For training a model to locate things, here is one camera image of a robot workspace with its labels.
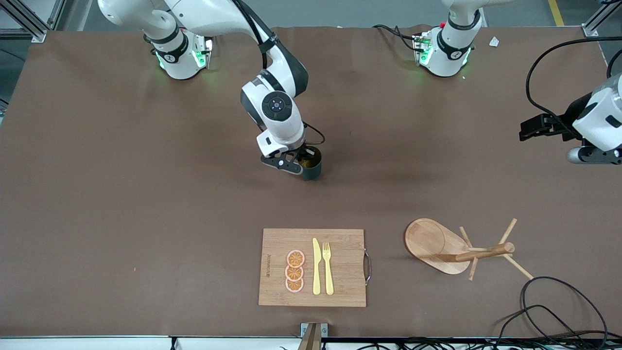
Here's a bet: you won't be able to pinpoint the wooden cutting board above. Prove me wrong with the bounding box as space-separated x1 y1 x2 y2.
258 228 372 308

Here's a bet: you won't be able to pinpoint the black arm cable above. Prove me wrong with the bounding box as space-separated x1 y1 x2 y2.
526 36 622 128
232 0 326 145

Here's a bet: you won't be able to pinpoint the black looped cable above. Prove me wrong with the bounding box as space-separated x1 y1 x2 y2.
495 304 591 347
521 276 609 347

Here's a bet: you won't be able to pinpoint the black table edge cables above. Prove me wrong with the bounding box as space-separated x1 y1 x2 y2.
340 336 622 350

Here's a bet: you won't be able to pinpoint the black base cable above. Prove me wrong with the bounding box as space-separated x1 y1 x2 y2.
372 23 421 53

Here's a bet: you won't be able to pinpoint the white table edge rail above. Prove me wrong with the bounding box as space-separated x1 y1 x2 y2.
0 336 622 350

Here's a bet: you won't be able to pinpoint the aluminium frame profile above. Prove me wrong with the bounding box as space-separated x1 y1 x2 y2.
582 0 622 37
0 0 55 42

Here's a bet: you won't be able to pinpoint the yellow plastic fork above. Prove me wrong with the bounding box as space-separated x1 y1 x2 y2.
322 242 335 296

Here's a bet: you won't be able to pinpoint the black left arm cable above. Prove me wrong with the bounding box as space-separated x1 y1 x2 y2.
526 36 622 128

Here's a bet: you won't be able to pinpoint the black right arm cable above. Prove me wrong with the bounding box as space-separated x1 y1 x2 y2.
232 0 326 145

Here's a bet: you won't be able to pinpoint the yellow plastic knife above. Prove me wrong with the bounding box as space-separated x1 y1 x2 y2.
312 238 322 296

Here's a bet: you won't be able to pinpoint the dark green mug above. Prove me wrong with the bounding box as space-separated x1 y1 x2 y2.
297 145 323 181

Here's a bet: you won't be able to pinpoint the wooden cup rack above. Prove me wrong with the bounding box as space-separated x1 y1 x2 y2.
404 218 534 281

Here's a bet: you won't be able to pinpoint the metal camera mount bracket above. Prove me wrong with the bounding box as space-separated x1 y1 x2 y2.
300 322 328 350

